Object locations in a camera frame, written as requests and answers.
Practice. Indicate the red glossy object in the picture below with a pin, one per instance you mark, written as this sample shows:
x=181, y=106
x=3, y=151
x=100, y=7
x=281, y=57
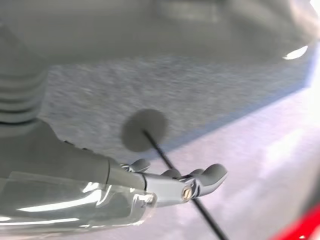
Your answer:
x=302, y=227

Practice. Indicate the black round base stand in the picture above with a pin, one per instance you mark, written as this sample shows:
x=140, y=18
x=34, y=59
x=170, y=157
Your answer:
x=143, y=130

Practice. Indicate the dark blue carpet mat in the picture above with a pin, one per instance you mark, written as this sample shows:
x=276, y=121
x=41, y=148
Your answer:
x=175, y=92

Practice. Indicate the grey robot body shell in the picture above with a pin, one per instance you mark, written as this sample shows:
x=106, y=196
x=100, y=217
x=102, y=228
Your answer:
x=149, y=30

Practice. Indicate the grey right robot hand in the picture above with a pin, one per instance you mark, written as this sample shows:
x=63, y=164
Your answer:
x=62, y=165

